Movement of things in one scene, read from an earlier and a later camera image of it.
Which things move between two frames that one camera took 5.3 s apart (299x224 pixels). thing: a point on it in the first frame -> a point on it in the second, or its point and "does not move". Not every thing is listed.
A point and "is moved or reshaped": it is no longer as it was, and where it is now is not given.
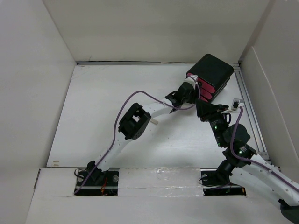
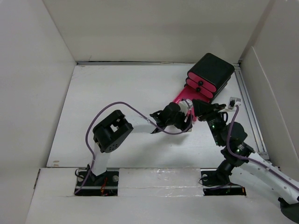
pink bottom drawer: x=203 y=99 is moved or reshaped
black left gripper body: x=192 y=95 -> x=178 y=121
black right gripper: x=204 y=108 does not move
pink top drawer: x=204 y=85 does not move
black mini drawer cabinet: x=211 y=75 does not move
